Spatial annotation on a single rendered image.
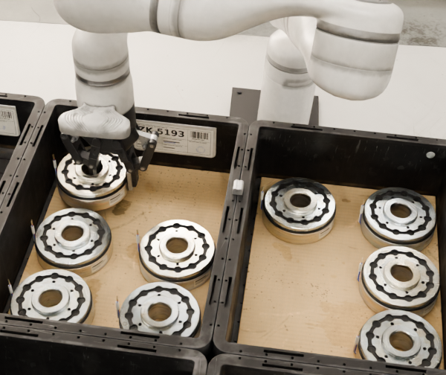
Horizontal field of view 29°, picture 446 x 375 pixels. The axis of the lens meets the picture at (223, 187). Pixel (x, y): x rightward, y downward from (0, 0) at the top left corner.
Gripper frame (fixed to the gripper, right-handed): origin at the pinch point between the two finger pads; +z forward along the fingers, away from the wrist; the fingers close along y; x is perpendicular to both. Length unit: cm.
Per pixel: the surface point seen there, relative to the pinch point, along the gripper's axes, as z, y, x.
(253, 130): -5.7, -19.3, -6.3
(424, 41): 88, -66, -164
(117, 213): 4.2, -0.8, 3.2
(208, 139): -2.2, -12.7, -7.3
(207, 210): 4.3, -13.6, 0.9
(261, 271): 4.3, -22.5, 10.9
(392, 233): 1.3, -39.8, 4.3
